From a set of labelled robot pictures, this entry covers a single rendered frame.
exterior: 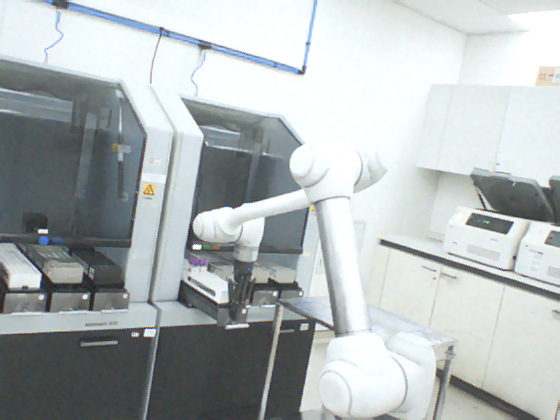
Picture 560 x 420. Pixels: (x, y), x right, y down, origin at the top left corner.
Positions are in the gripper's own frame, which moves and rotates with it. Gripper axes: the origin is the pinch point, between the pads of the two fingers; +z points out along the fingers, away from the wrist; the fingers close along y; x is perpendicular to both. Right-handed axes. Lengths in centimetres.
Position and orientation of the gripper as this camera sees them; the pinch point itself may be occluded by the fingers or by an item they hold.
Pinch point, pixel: (236, 311)
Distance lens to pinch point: 219.8
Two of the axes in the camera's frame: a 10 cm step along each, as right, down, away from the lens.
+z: -1.6, 9.8, 0.9
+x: 5.9, 1.7, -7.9
